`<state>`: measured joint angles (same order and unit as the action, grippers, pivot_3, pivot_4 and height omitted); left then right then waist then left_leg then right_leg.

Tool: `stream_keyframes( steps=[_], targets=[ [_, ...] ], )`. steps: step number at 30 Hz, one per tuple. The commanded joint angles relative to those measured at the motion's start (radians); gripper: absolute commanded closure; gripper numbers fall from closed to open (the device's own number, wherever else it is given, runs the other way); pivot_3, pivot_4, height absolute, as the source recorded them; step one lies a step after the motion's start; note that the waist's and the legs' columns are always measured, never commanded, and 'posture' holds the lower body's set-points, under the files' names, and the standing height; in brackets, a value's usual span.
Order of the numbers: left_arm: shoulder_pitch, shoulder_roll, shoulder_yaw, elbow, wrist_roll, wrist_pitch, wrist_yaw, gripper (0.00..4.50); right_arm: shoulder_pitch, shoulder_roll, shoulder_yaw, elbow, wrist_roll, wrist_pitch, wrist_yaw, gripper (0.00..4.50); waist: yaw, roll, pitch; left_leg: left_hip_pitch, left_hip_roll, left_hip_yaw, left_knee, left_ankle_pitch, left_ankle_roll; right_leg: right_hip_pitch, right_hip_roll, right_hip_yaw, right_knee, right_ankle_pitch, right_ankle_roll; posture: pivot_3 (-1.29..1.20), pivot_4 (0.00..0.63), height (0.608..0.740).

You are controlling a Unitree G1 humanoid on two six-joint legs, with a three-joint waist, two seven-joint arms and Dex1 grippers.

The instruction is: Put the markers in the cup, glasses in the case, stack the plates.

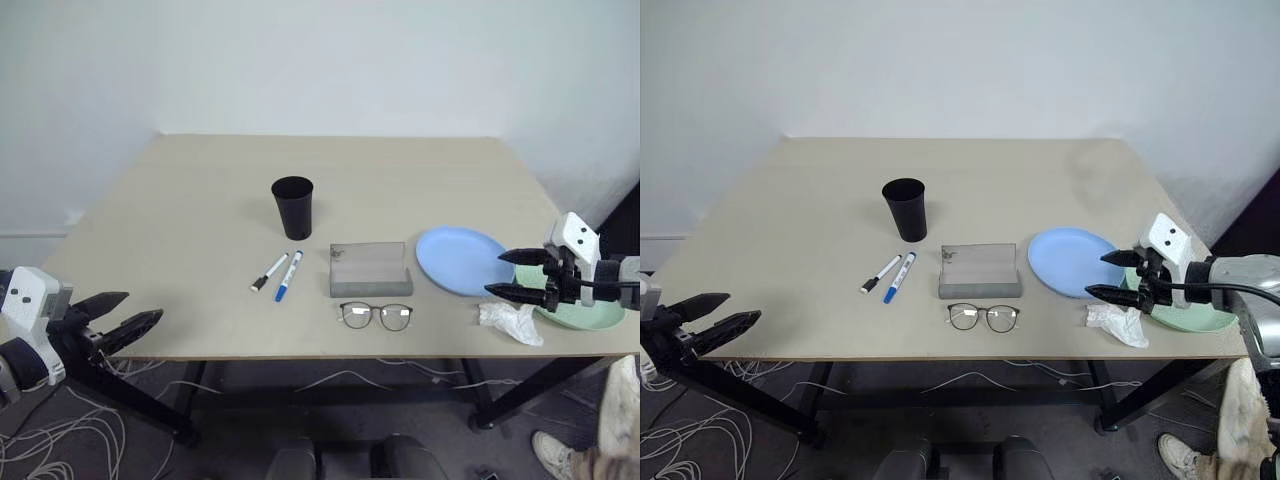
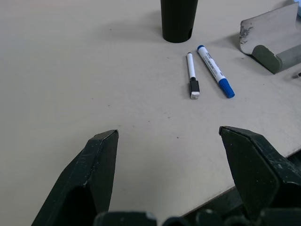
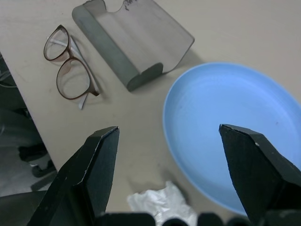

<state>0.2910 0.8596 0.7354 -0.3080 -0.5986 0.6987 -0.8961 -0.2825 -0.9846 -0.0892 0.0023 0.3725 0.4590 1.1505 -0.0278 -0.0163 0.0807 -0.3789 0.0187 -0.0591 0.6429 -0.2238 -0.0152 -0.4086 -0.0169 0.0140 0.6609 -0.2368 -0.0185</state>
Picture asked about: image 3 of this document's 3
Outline brown frame eyeglasses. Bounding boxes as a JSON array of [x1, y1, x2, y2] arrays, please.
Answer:
[[43, 24, 101, 110]]

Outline white tissue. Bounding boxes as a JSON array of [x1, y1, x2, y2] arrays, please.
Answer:
[[127, 180, 198, 226]]

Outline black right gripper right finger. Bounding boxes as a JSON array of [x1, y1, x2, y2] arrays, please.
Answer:
[[219, 124, 301, 226]]

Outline light blue round plate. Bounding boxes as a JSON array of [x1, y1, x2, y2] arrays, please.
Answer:
[[162, 61, 301, 216]]

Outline grey rectangular block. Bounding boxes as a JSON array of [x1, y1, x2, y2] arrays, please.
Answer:
[[71, 0, 196, 92]]

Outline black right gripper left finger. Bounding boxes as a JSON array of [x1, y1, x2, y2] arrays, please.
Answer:
[[28, 126, 120, 226]]

